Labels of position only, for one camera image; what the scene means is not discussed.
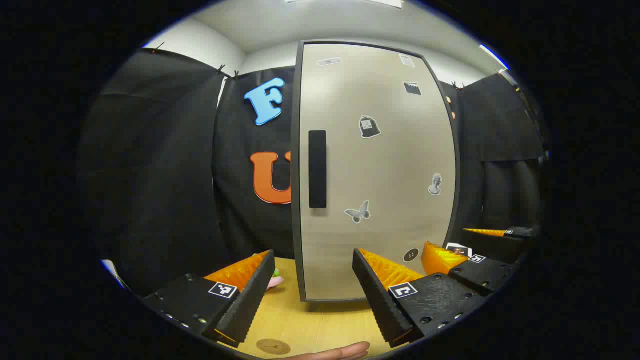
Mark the black backdrop cloth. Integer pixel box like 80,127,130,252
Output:
77,47,548,296

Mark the round brown coaster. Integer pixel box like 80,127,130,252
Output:
256,339,292,356

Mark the pink plush toy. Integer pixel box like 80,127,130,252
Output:
266,267,286,291

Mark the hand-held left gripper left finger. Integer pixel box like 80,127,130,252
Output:
142,249,277,348

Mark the black cabinet door handle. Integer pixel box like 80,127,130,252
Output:
308,130,328,209

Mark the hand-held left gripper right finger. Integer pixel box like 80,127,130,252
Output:
352,247,477,347

